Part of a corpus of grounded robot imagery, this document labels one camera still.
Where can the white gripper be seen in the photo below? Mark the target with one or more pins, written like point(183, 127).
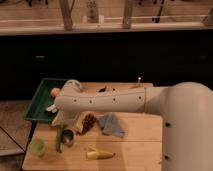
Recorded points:
point(65, 118)

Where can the green pepper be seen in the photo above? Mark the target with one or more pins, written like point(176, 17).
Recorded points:
point(59, 132)

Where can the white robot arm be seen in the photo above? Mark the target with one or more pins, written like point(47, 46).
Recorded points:
point(186, 109)

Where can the small metal cup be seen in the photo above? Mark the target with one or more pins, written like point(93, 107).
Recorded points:
point(68, 137)

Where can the light green cup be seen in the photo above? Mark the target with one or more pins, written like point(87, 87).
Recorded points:
point(37, 147)

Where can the brown grape bunch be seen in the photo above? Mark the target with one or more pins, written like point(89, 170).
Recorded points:
point(86, 124)

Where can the wooden board table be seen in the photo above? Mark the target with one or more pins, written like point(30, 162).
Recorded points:
point(139, 150)

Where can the orange fruit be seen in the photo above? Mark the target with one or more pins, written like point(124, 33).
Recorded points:
point(54, 92)

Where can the green plastic tray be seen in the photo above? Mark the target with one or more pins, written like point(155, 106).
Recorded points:
point(36, 112)

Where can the blue cloth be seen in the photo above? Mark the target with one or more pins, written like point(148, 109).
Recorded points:
point(110, 125)

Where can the yellow corn cob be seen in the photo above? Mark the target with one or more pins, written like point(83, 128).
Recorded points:
point(98, 154)

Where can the dark bowl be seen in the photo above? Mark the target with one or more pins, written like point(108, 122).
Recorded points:
point(106, 89)

